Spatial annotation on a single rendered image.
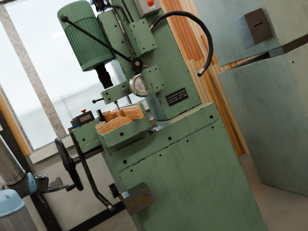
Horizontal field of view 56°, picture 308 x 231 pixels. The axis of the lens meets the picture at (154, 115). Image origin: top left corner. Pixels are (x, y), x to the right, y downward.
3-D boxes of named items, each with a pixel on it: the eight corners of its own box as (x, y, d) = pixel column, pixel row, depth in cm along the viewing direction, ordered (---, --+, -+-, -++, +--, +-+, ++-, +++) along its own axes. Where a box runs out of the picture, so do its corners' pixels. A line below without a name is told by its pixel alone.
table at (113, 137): (78, 145, 174) (74, 136, 173) (124, 123, 182) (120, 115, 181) (86, 159, 116) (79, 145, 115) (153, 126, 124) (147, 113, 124)
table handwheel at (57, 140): (50, 134, 152) (52, 148, 126) (85, 118, 158) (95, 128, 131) (73, 180, 160) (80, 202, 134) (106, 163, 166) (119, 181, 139)
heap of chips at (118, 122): (100, 133, 128) (96, 125, 127) (129, 119, 131) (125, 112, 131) (103, 134, 119) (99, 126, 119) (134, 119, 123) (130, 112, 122)
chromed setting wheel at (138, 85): (134, 101, 143) (124, 78, 141) (156, 91, 146) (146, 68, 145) (136, 101, 140) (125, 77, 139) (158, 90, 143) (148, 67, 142)
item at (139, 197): (125, 211, 130) (118, 195, 129) (150, 197, 133) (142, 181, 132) (129, 217, 122) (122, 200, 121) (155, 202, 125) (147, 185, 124)
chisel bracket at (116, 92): (106, 107, 153) (99, 92, 152) (130, 96, 157) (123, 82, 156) (108, 107, 146) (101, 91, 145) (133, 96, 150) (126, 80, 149)
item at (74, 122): (72, 128, 149) (68, 118, 149) (92, 119, 152) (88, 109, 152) (73, 129, 137) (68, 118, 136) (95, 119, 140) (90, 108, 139)
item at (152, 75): (149, 94, 145) (139, 72, 144) (161, 89, 147) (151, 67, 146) (155, 93, 136) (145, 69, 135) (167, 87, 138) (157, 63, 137)
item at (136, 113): (116, 118, 167) (112, 112, 167) (119, 117, 168) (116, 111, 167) (140, 119, 116) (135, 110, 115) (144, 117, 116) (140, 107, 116)
